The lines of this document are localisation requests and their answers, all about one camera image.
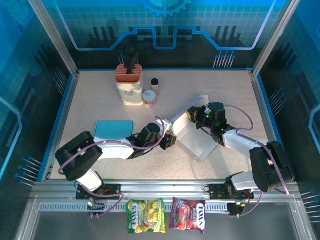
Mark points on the aluminium frame post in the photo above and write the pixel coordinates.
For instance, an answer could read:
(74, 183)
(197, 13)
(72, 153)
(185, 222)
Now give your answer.
(273, 37)
(55, 37)

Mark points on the blue paper box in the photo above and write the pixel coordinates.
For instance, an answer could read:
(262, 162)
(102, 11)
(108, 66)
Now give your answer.
(112, 128)

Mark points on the red berry candy bag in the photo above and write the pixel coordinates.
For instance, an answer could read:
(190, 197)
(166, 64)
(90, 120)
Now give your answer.
(187, 215)

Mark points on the tin can orange label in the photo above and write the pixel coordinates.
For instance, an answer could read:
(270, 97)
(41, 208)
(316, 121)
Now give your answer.
(149, 98)

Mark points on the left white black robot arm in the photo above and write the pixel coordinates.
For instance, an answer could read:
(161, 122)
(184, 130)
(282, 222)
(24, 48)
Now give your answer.
(75, 155)

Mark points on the cream knife block orange top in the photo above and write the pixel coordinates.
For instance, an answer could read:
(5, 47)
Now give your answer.
(130, 92)

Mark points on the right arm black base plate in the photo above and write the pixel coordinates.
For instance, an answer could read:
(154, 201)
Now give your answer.
(217, 191)

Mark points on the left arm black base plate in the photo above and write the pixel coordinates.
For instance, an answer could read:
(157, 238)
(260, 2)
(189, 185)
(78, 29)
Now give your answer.
(112, 191)

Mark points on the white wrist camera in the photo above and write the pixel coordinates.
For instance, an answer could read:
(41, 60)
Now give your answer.
(166, 123)
(207, 110)

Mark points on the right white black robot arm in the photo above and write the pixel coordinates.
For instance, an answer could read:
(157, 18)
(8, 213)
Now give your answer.
(265, 165)

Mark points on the black controller board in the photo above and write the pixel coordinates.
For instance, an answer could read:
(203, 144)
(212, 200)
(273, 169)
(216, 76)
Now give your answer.
(96, 208)
(236, 210)

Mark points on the aluminium front rail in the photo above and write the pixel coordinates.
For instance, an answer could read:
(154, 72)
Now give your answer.
(162, 187)

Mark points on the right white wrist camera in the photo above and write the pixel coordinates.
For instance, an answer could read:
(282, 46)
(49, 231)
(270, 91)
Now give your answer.
(207, 110)

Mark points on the green candy bag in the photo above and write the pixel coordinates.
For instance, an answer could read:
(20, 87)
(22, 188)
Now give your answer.
(145, 216)

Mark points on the spice jar black lid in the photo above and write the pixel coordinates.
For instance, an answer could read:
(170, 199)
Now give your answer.
(155, 86)

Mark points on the purple paper box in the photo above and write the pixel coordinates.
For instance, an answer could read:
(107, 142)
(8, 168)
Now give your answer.
(195, 140)

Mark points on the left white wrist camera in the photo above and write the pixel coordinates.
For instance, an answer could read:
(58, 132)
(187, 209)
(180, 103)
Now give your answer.
(166, 123)

